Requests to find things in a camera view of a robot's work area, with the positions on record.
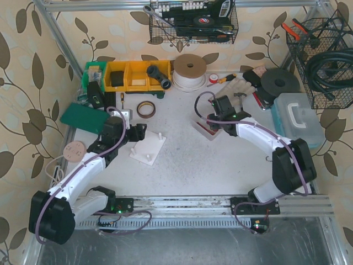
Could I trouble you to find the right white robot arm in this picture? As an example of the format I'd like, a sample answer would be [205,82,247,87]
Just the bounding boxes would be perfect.
[207,96,317,205]

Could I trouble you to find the clear plastic spring tray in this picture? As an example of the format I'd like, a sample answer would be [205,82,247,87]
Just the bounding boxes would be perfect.
[191,119,221,141]

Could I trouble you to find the aluminium rail base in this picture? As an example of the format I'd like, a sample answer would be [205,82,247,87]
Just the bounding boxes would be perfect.
[73,191,334,230]

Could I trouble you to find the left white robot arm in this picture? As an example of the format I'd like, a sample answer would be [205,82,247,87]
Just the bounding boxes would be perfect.
[29,116,147,245]

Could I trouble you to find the green storage bin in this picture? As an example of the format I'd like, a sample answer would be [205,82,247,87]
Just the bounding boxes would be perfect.
[81,62,107,92]

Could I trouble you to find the back wire basket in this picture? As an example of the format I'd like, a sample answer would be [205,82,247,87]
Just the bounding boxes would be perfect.
[143,1,238,47]

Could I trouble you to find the green plastic case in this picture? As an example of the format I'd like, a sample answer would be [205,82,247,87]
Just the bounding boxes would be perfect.
[60,103,110,134]

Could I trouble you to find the white work glove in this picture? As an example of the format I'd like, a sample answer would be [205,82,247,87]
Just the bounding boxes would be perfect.
[216,78,255,109]

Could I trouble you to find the grey pipe fitting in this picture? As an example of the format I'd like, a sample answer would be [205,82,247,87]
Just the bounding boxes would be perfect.
[146,65,172,90]

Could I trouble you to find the black box in bin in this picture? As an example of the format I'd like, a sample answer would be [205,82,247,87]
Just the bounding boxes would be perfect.
[110,71,124,87]

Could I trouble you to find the pink round power socket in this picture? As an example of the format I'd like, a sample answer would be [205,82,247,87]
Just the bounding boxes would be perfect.
[63,141,87,163]

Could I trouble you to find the brown tape roll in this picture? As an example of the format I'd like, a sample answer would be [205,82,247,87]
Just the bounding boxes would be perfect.
[136,100,156,119]

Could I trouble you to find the yellow black bit driver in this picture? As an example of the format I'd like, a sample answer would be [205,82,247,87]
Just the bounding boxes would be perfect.
[207,73,237,87]

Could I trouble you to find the wire basket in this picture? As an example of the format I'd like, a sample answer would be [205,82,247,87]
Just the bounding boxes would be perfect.
[143,1,238,47]
[286,16,352,109]

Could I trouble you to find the right wire basket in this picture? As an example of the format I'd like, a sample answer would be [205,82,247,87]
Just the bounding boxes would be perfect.
[286,16,352,109]

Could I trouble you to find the black coiled hose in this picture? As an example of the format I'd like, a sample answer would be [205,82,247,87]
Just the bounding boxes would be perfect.
[306,17,353,93]

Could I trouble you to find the black disc spool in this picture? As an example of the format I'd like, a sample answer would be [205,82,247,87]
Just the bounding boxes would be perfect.
[260,68,300,103]

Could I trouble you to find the yellow storage bin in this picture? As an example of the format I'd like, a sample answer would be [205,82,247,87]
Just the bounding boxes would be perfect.
[103,61,127,92]
[146,60,172,91]
[124,61,150,92]

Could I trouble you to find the teal clear toolbox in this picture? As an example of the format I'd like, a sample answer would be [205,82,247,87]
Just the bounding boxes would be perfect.
[271,93,325,149]

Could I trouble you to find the chrome wrench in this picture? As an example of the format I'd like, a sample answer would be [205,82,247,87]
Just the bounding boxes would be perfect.
[143,6,175,28]

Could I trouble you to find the green clamp tool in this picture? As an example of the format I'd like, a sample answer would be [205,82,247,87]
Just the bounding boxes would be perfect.
[125,91,165,99]

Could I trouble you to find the orange handled pliers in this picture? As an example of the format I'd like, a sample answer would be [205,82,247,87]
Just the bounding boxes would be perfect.
[281,18,308,41]

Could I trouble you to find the black electrical tape roll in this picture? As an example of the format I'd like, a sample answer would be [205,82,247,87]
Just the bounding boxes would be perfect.
[192,15,215,28]

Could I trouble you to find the white peg base plate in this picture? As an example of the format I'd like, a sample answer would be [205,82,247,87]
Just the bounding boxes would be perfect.
[130,130,167,166]

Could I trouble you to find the white cable spool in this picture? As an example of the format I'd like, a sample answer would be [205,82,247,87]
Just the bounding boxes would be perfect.
[172,54,207,93]

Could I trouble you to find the small claw hammer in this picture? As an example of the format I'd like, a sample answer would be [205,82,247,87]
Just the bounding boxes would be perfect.
[234,93,247,111]

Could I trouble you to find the black battery charger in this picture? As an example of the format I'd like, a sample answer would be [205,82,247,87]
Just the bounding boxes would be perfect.
[87,81,104,109]

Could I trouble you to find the large red spring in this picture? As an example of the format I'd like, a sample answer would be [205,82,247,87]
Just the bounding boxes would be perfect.
[198,123,216,135]

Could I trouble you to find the red white tape roll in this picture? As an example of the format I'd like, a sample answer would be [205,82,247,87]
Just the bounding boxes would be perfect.
[209,73,218,84]

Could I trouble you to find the small yellow black screwdriver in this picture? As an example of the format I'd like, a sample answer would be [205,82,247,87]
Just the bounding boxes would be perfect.
[120,92,125,110]

